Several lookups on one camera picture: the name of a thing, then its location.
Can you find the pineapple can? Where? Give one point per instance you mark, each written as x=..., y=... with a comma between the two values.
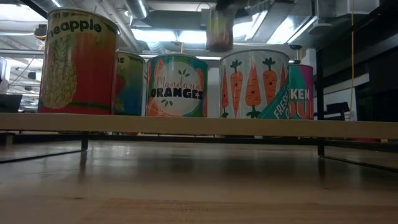
x=84, y=68

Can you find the wooden shelf board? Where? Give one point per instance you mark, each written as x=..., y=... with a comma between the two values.
x=199, y=126

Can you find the sliced carrots can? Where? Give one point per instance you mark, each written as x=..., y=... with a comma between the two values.
x=253, y=90

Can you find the long linear ceiling light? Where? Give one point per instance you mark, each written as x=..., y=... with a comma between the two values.
x=208, y=58

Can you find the round silver ventilation duct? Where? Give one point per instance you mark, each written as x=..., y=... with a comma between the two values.
x=136, y=7

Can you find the yellow corn can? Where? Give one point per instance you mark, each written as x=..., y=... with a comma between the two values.
x=219, y=31

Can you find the dark computer monitor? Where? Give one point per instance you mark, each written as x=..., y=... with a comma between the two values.
x=9, y=104

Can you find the white desk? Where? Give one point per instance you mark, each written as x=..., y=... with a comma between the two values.
x=339, y=96

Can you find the chicken soup can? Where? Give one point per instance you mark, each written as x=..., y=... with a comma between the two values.
x=301, y=93

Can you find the black chair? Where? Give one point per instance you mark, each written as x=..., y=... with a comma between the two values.
x=337, y=107

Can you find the mandarin oranges can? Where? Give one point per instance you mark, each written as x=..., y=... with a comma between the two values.
x=177, y=90

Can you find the tomato can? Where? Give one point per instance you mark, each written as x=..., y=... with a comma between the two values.
x=130, y=87

